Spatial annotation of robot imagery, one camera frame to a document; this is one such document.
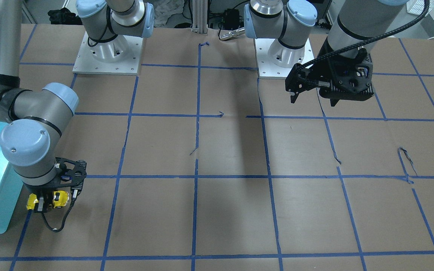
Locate aluminium frame post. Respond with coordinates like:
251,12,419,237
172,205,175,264
191,0,208,35

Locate yellow toy beetle car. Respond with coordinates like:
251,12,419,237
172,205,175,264
26,190,70,213

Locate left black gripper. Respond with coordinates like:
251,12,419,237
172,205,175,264
285,49,375,107

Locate brown paper table cover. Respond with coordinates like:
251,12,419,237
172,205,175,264
0,24,434,271

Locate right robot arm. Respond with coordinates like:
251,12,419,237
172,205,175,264
0,0,155,213

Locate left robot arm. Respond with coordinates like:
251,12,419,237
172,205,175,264
243,0,431,106

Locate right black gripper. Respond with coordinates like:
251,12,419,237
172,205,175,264
32,157,87,214

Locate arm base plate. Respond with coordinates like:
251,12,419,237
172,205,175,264
72,33,145,76
254,38,314,80

